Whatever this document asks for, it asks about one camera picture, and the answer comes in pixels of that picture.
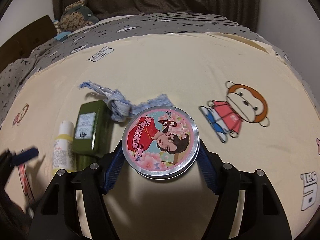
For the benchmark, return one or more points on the slim dark green bottle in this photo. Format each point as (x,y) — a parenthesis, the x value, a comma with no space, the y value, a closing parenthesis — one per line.
(92,130)

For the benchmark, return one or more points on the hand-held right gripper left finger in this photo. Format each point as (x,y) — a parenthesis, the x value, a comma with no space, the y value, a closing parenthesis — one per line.
(115,166)

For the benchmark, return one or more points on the small plush doll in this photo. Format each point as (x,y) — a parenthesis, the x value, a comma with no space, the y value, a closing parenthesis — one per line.
(58,27)

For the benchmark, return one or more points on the brown cardboard box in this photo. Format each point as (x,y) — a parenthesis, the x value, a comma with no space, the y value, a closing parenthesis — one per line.
(27,37)

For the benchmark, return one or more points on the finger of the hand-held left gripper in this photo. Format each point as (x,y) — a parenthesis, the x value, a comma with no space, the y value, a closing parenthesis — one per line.
(30,155)

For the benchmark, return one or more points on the grey patterned plush toy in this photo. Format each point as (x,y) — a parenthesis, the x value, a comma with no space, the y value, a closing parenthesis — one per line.
(75,17)

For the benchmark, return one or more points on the grey printed blanket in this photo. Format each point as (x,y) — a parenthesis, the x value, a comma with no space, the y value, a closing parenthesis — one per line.
(175,22)

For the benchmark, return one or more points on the cream printed blanket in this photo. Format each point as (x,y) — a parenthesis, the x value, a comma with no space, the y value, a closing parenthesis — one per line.
(175,67)

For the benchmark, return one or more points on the light blue cloth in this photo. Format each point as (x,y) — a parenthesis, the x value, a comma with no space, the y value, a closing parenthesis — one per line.
(61,36)

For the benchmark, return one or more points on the round tin pink lid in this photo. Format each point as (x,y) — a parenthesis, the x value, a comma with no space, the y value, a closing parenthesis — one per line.
(160,140)

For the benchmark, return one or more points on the white bottle yellow band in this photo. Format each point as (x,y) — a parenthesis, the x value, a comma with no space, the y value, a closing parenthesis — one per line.
(63,150)

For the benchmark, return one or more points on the blue frayed cloth strip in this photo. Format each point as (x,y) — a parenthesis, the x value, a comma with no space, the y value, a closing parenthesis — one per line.
(117,105)

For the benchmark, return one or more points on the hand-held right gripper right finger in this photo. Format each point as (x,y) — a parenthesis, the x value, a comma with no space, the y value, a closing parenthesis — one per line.
(208,171)

